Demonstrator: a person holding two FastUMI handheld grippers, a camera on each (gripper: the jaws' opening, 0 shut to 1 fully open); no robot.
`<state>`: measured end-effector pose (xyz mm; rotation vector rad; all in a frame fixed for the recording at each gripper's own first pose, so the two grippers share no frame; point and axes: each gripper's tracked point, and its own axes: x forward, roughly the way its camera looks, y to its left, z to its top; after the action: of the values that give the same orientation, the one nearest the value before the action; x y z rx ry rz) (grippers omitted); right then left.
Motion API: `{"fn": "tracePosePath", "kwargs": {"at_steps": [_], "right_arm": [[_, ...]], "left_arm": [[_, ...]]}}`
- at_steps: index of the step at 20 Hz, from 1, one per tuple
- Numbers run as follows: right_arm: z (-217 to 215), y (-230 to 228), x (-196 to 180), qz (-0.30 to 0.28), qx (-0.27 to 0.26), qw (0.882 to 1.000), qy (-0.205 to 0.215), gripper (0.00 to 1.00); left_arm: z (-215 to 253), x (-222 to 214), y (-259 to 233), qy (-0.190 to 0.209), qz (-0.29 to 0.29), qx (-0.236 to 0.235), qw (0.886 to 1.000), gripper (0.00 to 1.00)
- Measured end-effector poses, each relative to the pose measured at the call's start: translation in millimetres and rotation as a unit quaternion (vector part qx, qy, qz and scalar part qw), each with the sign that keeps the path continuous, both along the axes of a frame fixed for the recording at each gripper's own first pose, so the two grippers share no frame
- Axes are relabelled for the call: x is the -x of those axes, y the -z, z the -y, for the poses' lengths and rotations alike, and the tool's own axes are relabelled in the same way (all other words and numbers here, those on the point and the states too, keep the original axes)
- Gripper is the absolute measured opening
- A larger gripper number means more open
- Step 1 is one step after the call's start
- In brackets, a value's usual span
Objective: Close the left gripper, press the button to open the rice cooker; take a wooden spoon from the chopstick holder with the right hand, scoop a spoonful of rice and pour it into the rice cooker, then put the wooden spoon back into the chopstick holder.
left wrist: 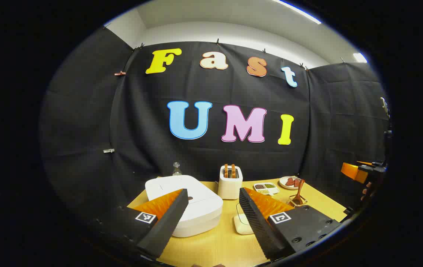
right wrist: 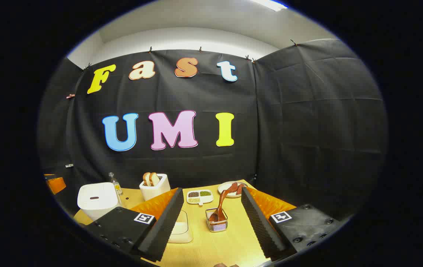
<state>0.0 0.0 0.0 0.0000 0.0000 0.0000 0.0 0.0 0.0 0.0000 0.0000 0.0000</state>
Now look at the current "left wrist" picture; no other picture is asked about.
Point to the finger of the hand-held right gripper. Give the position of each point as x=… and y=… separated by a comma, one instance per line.
x=353, y=171
x=364, y=162

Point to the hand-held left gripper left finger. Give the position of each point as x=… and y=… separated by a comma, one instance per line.
x=167, y=222

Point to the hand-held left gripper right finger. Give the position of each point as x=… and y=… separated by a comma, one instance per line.
x=257, y=226

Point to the clear plastic rice box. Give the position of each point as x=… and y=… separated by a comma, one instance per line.
x=242, y=222

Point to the white rice cooker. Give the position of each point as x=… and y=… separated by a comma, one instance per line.
x=167, y=184

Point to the brown wooden spoon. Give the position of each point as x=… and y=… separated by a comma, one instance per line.
x=299, y=189

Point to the pile of yellow beans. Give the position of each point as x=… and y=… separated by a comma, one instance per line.
x=263, y=191

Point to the white divided dish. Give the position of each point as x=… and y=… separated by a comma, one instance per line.
x=266, y=190

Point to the white toaster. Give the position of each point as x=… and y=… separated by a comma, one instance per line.
x=230, y=187

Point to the round white plate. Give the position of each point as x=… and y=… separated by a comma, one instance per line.
x=283, y=183

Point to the small glass bottle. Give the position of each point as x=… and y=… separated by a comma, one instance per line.
x=176, y=170

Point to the red meat piece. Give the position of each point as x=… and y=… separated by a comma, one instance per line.
x=296, y=183
x=289, y=181

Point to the toasted bread slice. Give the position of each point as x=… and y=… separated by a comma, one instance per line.
x=233, y=170
x=226, y=170

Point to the silver clip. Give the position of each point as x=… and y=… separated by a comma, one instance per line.
x=108, y=151

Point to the black backdrop cloth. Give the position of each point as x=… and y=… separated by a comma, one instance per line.
x=141, y=111

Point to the copper clip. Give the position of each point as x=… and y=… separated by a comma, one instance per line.
x=120, y=73

